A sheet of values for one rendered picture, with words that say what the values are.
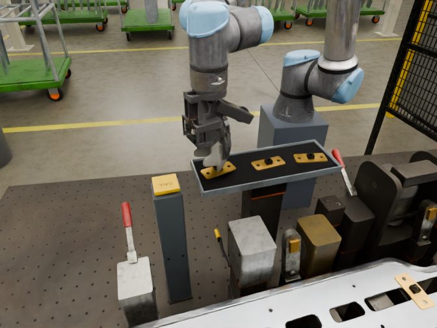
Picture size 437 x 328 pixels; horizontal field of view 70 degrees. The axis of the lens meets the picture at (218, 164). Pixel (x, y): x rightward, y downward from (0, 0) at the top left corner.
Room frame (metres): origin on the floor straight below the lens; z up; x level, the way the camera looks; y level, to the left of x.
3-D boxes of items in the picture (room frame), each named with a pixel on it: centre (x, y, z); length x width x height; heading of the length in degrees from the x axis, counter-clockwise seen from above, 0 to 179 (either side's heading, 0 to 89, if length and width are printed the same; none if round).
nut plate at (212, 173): (0.62, 0.00, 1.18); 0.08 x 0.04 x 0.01; 121
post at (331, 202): (0.58, -0.28, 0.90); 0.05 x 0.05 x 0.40; 16
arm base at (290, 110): (1.07, -0.28, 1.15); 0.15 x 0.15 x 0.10
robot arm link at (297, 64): (1.06, -0.29, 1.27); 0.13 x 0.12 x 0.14; 43
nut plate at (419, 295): (0.40, -0.44, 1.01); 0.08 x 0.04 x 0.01; 16
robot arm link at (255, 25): (0.69, -0.04, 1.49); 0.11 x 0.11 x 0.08; 43
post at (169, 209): (0.59, 0.13, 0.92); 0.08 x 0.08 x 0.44; 16
